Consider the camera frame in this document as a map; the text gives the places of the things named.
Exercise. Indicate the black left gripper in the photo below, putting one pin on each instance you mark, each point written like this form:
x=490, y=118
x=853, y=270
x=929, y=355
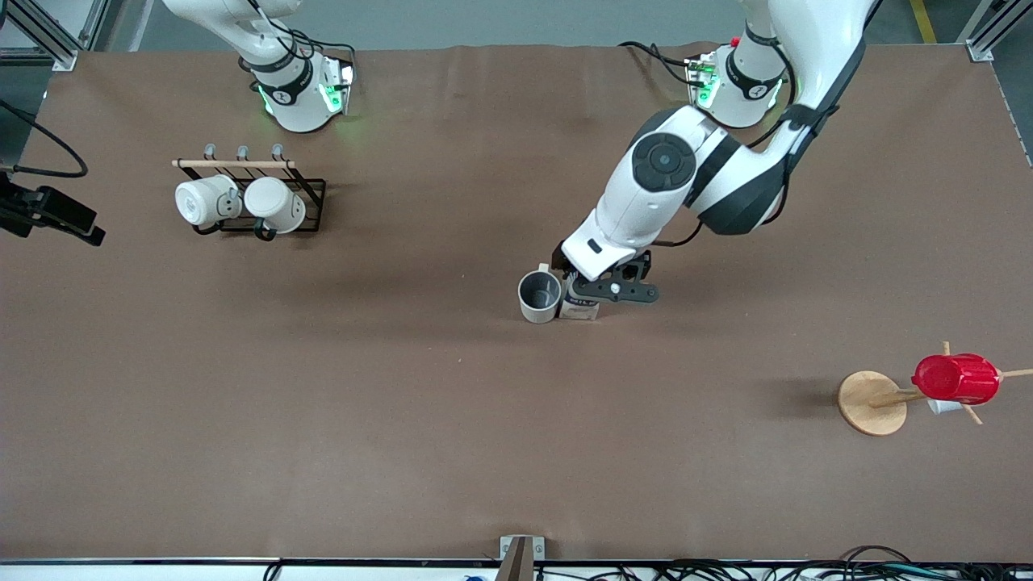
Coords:
x=630, y=272

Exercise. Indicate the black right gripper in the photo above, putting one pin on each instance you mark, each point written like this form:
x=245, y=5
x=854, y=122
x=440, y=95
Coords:
x=50, y=209

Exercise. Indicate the blue milk carton green cap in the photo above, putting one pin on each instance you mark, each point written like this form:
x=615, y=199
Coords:
x=579, y=308

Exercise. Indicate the grey-inside white mug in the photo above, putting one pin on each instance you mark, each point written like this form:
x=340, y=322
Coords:
x=539, y=292

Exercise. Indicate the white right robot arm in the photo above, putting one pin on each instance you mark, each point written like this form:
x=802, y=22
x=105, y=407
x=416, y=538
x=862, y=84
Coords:
x=290, y=97

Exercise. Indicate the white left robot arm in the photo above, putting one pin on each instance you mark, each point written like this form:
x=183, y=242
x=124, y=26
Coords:
x=654, y=202

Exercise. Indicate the small white cup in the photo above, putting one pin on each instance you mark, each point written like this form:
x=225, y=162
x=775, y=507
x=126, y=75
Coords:
x=943, y=407

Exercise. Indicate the red plastic cup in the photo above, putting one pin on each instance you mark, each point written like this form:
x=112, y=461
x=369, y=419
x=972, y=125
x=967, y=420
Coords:
x=956, y=379

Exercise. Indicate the white mug with face print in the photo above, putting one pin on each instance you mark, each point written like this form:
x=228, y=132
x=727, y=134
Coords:
x=198, y=202

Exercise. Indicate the wooden rack rod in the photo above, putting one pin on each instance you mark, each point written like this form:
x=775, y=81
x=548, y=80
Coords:
x=234, y=164

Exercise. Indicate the wooden mug tree stand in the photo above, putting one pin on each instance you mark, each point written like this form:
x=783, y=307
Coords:
x=871, y=403

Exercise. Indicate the aluminium frame post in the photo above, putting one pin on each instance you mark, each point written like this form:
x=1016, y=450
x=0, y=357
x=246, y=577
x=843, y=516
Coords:
x=989, y=32
x=48, y=36

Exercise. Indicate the metal table edge bracket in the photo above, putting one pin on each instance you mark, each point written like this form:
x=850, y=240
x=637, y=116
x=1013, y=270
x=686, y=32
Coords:
x=520, y=557

